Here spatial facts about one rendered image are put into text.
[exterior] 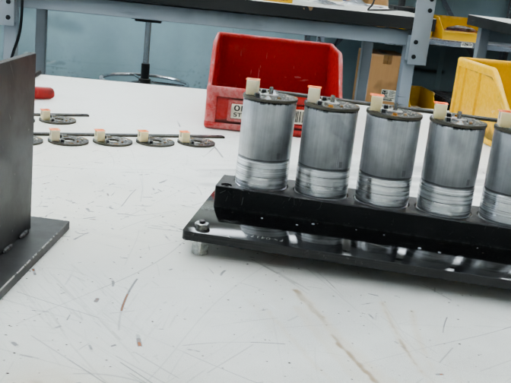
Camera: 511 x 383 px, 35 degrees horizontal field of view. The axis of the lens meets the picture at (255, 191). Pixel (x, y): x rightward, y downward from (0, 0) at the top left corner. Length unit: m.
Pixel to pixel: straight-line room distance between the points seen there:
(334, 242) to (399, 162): 0.05
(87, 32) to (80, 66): 0.20
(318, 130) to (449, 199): 0.06
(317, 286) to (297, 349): 0.06
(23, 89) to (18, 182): 0.04
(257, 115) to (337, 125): 0.04
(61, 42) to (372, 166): 4.44
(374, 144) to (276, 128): 0.04
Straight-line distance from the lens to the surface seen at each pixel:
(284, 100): 0.36
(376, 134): 0.36
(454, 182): 0.37
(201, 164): 0.49
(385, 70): 4.45
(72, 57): 4.78
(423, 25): 2.73
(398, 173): 0.36
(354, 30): 2.72
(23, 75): 0.32
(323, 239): 0.34
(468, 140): 0.36
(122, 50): 4.74
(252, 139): 0.37
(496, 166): 0.37
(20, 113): 0.32
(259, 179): 0.37
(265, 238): 0.34
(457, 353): 0.29
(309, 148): 0.36
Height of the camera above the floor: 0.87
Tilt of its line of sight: 16 degrees down
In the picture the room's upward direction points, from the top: 6 degrees clockwise
